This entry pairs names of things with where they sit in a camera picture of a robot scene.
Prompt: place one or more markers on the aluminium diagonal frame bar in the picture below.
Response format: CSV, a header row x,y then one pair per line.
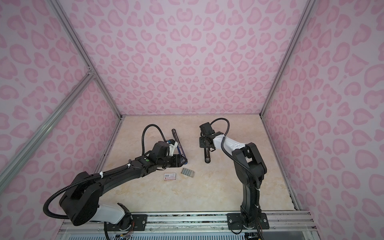
x,y
21,158

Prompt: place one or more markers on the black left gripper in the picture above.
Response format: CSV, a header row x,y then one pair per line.
x,y
178,160

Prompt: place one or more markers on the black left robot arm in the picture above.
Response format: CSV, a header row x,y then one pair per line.
x,y
81,202

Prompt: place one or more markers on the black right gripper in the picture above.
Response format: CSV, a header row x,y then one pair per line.
x,y
201,145

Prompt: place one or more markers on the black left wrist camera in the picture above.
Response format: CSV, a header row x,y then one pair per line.
x,y
163,149

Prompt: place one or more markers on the aluminium frame corner post right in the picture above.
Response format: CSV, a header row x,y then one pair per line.
x,y
296,36

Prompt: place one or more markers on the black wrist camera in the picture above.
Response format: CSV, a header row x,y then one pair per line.
x,y
206,129
163,149

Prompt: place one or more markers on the red white staple box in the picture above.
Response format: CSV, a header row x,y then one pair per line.
x,y
169,176

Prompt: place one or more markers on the aluminium frame corner post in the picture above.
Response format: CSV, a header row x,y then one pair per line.
x,y
296,36
79,46

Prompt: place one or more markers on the grey staple box tray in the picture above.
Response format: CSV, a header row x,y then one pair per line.
x,y
188,172

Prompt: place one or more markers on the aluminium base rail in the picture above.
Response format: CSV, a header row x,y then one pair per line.
x,y
275,225

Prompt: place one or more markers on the aluminium frame corner post left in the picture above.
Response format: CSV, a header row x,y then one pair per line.
x,y
79,46

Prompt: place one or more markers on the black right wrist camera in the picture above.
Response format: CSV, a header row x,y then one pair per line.
x,y
206,129

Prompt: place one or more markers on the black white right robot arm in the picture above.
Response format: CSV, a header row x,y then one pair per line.
x,y
250,170

